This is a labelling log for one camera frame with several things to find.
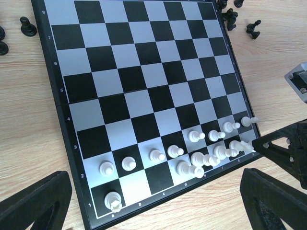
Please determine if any white pawn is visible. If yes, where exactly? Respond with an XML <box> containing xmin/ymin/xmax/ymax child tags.
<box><xmin>121</xmin><ymin>156</ymin><xmax>136</xmax><ymax>171</ymax></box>
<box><xmin>167</xmin><ymin>145</ymin><xmax>184</xmax><ymax>158</ymax></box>
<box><xmin>149</xmin><ymin>149</ymin><xmax>165</xmax><ymax>163</ymax></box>
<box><xmin>241</xmin><ymin>116</ymin><xmax>259</xmax><ymax>127</ymax></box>
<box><xmin>99</xmin><ymin>161</ymin><xmax>114</xmax><ymax>177</ymax></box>
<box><xmin>208</xmin><ymin>130</ymin><xmax>226</xmax><ymax>142</ymax></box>
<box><xmin>223</xmin><ymin>122</ymin><xmax>241</xmax><ymax>133</ymax></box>
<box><xmin>188</xmin><ymin>130</ymin><xmax>206</xmax><ymax>143</ymax></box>

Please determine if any black pawn near board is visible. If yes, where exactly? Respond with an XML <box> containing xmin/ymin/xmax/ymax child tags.
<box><xmin>20</xmin><ymin>16</ymin><xmax>37</xmax><ymax>37</ymax></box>

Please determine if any white rook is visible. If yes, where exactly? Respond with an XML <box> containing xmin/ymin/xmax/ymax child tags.
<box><xmin>104</xmin><ymin>192</ymin><xmax>122</xmax><ymax>213</ymax></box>

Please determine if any black piece top left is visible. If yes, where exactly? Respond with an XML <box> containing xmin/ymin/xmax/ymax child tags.
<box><xmin>0</xmin><ymin>26</ymin><xmax>6</xmax><ymax>41</ymax></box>

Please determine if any black pawn left centre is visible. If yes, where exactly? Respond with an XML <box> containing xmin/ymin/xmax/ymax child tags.
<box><xmin>0</xmin><ymin>41</ymin><xmax>9</xmax><ymax>56</ymax></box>

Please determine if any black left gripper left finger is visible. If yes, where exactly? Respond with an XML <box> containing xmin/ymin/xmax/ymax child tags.
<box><xmin>0</xmin><ymin>171</ymin><xmax>72</xmax><ymax>230</ymax></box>

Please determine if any black and silver chessboard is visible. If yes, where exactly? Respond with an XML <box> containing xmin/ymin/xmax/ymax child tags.
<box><xmin>32</xmin><ymin>0</ymin><xmax>260</xmax><ymax>230</ymax></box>

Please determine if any white bishop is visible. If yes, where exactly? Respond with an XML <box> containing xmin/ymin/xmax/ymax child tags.
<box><xmin>213</xmin><ymin>145</ymin><xmax>239</xmax><ymax>160</ymax></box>

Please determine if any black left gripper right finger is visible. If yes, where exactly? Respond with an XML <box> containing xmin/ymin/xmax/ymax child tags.
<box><xmin>240</xmin><ymin>168</ymin><xmax>307</xmax><ymax>230</ymax></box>

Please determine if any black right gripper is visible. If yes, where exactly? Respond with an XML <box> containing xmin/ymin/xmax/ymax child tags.
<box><xmin>252</xmin><ymin>119</ymin><xmax>307</xmax><ymax>189</ymax></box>

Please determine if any black knight right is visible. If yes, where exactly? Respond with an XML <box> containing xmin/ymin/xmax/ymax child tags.
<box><xmin>222</xmin><ymin>8</ymin><xmax>238</xmax><ymax>31</ymax></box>

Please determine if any black pawn right lower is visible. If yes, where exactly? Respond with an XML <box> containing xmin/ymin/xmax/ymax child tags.
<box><xmin>246</xmin><ymin>20</ymin><xmax>261</xmax><ymax>39</ymax></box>

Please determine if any white knight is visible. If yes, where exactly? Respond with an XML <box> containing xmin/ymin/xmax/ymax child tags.
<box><xmin>229</xmin><ymin>140</ymin><xmax>255</xmax><ymax>152</ymax></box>

